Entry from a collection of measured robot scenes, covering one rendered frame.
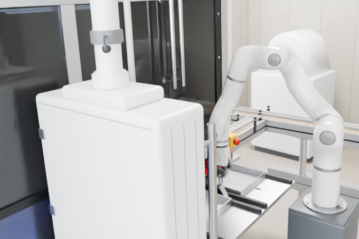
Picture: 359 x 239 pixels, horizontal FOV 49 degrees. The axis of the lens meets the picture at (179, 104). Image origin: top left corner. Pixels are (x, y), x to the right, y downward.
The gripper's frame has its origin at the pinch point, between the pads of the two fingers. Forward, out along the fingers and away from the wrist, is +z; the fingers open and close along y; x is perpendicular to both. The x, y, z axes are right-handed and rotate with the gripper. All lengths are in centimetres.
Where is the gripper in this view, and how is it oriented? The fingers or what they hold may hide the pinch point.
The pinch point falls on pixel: (220, 173)
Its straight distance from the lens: 205.2
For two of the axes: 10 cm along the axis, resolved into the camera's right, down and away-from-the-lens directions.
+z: 0.4, 9.6, 2.6
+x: 6.1, -2.3, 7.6
